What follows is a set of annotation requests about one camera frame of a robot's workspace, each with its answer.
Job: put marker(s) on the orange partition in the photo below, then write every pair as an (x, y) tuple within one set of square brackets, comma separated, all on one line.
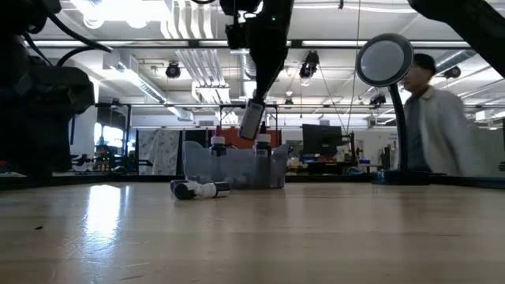
[(234, 138)]

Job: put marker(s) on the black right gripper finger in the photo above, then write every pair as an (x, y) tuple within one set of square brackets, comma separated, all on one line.
[(278, 65), (262, 77)]

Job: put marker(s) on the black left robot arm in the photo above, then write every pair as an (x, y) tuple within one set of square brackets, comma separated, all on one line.
[(35, 110)]

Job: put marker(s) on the black gooseneck desk lamp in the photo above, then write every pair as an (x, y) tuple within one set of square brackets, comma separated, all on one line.
[(384, 59)]

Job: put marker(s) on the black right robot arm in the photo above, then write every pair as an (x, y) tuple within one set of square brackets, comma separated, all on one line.
[(473, 23)]

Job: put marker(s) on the black ceiling spotlight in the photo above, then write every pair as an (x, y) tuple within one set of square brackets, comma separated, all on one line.
[(173, 70), (452, 72), (309, 65)]

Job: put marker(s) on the small dark food coloring bottle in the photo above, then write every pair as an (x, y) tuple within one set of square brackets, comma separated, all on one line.
[(201, 190)]

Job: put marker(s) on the patterned white cloth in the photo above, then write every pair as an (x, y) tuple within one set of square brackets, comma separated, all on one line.
[(158, 152)]

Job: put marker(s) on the grey translucent plastic bin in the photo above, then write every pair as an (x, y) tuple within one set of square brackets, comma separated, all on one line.
[(236, 167)]

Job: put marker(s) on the person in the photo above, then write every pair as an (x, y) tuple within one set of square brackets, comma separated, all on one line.
[(442, 126)]

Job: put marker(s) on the black computer monitor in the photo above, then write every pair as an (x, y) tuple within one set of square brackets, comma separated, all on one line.
[(321, 140)]

